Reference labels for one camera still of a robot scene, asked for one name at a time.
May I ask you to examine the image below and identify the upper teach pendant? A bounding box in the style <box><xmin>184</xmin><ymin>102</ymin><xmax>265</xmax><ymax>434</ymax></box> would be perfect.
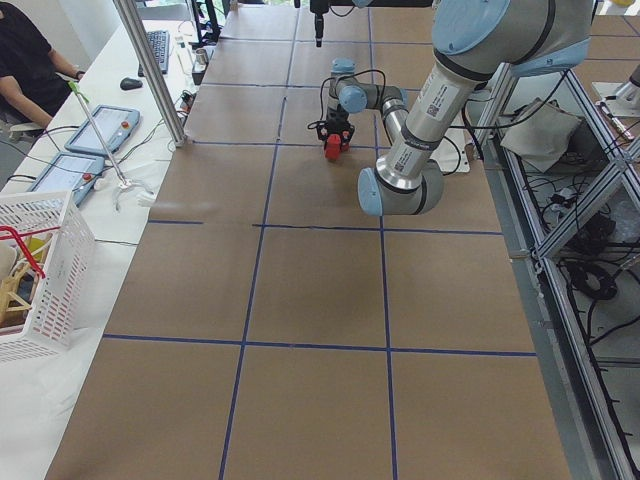
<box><xmin>65</xmin><ymin>105</ymin><xmax>141</xmax><ymax>157</ymax></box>

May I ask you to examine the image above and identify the lower teach pendant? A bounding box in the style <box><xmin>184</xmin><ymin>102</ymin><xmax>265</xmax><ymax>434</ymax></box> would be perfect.
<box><xmin>28</xmin><ymin>152</ymin><xmax>105</xmax><ymax>206</ymax></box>

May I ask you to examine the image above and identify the black computer mouse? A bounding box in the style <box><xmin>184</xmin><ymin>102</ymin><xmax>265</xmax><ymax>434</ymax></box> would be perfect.
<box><xmin>119</xmin><ymin>77</ymin><xmax>143</xmax><ymax>91</ymax></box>

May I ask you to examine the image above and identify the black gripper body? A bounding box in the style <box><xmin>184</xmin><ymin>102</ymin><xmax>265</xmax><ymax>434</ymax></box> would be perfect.
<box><xmin>309</xmin><ymin>0</ymin><xmax>328</xmax><ymax>48</ymax></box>
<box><xmin>315</xmin><ymin>107</ymin><xmax>355</xmax><ymax>145</ymax></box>

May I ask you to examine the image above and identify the seated person black shirt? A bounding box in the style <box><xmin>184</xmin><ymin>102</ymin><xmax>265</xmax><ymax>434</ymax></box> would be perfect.
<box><xmin>1</xmin><ymin>1</ymin><xmax>85</xmax><ymax>129</ymax></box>

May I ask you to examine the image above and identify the aluminium frame post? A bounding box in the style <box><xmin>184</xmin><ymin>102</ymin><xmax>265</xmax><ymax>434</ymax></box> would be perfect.
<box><xmin>113</xmin><ymin>0</ymin><xmax>186</xmax><ymax>148</ymax></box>

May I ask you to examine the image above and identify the grey cloth bag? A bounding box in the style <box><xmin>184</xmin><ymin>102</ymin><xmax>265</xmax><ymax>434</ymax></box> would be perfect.
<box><xmin>500</xmin><ymin>98</ymin><xmax>582</xmax><ymax>172</ymax></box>

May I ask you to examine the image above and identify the black keyboard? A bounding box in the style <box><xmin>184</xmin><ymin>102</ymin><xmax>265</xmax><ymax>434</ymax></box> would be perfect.
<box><xmin>146</xmin><ymin>30</ymin><xmax>170</xmax><ymax>74</ymax></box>

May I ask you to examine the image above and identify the red block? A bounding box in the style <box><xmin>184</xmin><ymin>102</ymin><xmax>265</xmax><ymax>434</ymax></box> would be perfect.
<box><xmin>324</xmin><ymin>133</ymin><xmax>349</xmax><ymax>162</ymax></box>

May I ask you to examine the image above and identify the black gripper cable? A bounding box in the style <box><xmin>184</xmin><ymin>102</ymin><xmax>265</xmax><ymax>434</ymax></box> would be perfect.
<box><xmin>306</xmin><ymin>69</ymin><xmax>388</xmax><ymax>132</ymax></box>

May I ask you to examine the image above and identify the teach pendant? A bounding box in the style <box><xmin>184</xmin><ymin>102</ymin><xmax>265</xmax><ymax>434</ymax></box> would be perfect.
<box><xmin>65</xmin><ymin>105</ymin><xmax>141</xmax><ymax>157</ymax></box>
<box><xmin>28</xmin><ymin>152</ymin><xmax>105</xmax><ymax>206</ymax></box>

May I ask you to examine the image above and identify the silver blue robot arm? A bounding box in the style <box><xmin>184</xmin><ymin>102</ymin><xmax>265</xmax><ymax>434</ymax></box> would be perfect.
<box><xmin>318</xmin><ymin>0</ymin><xmax>593</xmax><ymax>216</ymax></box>

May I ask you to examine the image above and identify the small metal cup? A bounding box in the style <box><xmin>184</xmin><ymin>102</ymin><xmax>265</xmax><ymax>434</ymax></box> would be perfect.
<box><xmin>194</xmin><ymin>48</ymin><xmax>209</xmax><ymax>69</ymax></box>

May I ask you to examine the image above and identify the white plastic basket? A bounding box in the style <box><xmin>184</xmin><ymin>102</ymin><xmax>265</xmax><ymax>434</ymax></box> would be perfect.
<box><xmin>1</xmin><ymin>191</ymin><xmax>94</xmax><ymax>363</ymax></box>

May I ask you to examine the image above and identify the grabber stick tool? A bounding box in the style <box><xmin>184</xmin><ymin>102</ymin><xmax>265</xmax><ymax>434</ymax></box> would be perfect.
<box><xmin>68</xmin><ymin>81</ymin><xmax>154</xmax><ymax>211</ymax></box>

